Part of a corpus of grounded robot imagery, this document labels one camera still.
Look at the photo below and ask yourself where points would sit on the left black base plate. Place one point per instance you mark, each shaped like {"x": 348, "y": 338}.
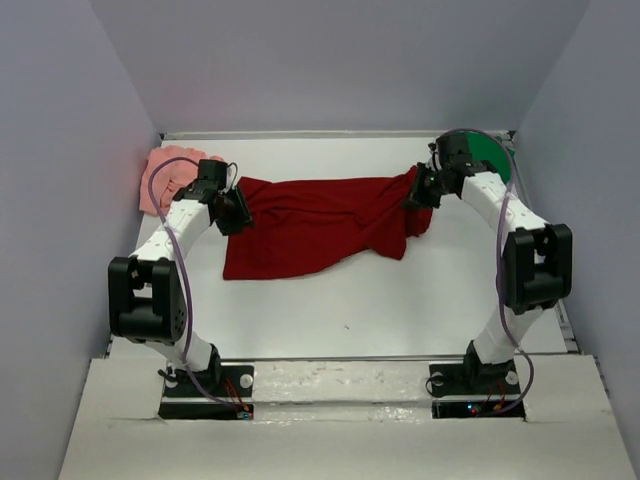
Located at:
{"x": 229, "y": 400}

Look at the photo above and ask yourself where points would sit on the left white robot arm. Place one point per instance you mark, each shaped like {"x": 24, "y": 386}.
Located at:
{"x": 149, "y": 293}

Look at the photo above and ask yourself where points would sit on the dark red t shirt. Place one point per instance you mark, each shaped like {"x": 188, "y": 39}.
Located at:
{"x": 303, "y": 227}

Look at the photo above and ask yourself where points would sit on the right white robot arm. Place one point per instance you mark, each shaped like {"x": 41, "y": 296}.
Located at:
{"x": 533, "y": 262}

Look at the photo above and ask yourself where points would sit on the pink t shirt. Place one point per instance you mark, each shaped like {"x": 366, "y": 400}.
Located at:
{"x": 170, "y": 178}

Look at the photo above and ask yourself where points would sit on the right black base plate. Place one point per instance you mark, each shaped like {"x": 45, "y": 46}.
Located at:
{"x": 493, "y": 394}

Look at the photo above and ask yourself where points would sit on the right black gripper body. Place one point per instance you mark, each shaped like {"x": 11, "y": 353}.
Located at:
{"x": 428, "y": 188}

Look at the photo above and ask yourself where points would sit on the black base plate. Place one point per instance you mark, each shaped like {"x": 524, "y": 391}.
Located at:
{"x": 493, "y": 394}
{"x": 229, "y": 400}

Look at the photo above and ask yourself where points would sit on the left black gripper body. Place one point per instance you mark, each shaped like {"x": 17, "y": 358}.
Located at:
{"x": 236, "y": 215}

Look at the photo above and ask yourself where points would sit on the folded green t shirt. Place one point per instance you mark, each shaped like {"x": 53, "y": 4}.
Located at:
{"x": 484, "y": 149}

